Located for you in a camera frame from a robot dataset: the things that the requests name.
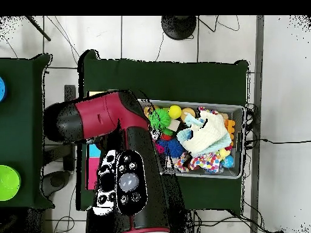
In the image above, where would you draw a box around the grey round stand foot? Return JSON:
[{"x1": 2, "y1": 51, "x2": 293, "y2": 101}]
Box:
[{"x1": 41, "y1": 171, "x2": 71, "y2": 195}]

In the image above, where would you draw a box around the pink spiky rubber ball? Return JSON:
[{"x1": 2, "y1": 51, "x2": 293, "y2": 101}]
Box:
[{"x1": 155, "y1": 141, "x2": 167, "y2": 155}]

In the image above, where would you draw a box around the tan orange ball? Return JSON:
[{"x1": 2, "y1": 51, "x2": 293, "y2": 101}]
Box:
[{"x1": 182, "y1": 107, "x2": 196, "y2": 120}]

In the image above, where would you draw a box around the blue spiky rubber ball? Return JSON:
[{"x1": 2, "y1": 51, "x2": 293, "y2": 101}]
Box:
[{"x1": 164, "y1": 138, "x2": 185, "y2": 159}]

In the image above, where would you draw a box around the wooden box with three holes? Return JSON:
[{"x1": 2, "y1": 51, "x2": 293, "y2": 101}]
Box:
[{"x1": 86, "y1": 90, "x2": 105, "y2": 191}]

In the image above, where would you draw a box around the green cloth side table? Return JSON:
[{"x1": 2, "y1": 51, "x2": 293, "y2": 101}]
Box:
[{"x1": 0, "y1": 53, "x2": 53, "y2": 209}]

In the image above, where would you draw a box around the black panel stand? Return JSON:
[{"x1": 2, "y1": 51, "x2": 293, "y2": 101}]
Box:
[{"x1": 64, "y1": 84, "x2": 77, "y2": 171}]

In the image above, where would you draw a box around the small blue yellow ball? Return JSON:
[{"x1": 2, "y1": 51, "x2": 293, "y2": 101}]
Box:
[{"x1": 218, "y1": 147, "x2": 236, "y2": 169}]

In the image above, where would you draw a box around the green round bowl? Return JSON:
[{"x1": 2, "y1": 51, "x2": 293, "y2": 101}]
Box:
[{"x1": 0, "y1": 164, "x2": 21, "y2": 202}]

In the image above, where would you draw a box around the blue round object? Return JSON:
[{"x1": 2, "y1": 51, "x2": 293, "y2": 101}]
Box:
[{"x1": 0, "y1": 76, "x2": 7, "y2": 103}]

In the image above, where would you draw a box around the small wooden block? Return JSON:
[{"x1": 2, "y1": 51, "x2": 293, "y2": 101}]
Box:
[
  {"x1": 166, "y1": 118, "x2": 182, "y2": 133},
  {"x1": 166, "y1": 157, "x2": 179, "y2": 171}
]

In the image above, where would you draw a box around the mint green cloth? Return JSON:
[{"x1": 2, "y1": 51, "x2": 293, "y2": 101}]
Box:
[{"x1": 177, "y1": 113, "x2": 233, "y2": 157}]

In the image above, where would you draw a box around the large colourful dotted cloth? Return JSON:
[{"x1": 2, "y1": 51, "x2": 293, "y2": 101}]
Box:
[{"x1": 176, "y1": 151, "x2": 224, "y2": 174}]

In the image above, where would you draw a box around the shallow clear mesh bin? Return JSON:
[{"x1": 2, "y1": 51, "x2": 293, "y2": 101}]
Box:
[{"x1": 138, "y1": 99, "x2": 245, "y2": 180}]

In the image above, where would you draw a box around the black cable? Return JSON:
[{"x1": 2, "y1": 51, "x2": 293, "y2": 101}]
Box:
[{"x1": 245, "y1": 137, "x2": 311, "y2": 146}]

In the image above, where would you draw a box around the green spiky rubber ball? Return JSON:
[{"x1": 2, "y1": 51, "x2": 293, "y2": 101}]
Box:
[{"x1": 148, "y1": 108, "x2": 171, "y2": 130}]

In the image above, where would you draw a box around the small orange plastic toy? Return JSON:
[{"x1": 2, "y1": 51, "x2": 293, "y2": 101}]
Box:
[{"x1": 225, "y1": 119, "x2": 236, "y2": 139}]

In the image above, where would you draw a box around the dark green table cloth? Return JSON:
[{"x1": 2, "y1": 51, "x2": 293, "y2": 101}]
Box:
[{"x1": 77, "y1": 48, "x2": 251, "y2": 214}]

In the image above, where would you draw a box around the black round stand base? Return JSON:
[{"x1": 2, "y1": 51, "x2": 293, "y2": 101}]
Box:
[{"x1": 161, "y1": 15, "x2": 197, "y2": 41}]

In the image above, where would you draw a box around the black pole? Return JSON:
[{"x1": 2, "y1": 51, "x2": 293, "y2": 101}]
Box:
[{"x1": 25, "y1": 15, "x2": 52, "y2": 42}]

